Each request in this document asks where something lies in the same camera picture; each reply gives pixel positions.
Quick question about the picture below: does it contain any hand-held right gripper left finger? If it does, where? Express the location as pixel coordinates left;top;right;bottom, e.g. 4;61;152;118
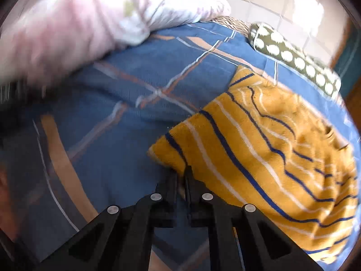
37;172;178;271

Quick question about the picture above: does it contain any woven straw mat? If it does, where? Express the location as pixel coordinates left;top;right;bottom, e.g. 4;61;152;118
210;15;253;38

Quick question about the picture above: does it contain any yellow striped knit sweater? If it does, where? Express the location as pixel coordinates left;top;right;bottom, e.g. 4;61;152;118
148;65;360;264

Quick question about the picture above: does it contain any green bolster pillow white pattern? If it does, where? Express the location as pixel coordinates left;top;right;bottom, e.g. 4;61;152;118
248;22;342;98

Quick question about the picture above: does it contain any white wardrobe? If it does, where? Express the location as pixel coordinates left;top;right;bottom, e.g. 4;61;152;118
197;0;350;63

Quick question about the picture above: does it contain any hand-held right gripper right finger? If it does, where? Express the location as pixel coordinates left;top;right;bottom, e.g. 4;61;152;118
185;166;325;271

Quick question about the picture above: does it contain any pink floral duvet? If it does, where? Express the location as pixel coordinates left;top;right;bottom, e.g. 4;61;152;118
0;0;232;91

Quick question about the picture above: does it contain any dark green wall panel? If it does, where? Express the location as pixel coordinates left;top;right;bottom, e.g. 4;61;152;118
334;31;360;77

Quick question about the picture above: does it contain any blue plaid bedsheet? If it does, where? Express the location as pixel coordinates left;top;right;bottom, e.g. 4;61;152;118
0;21;361;271

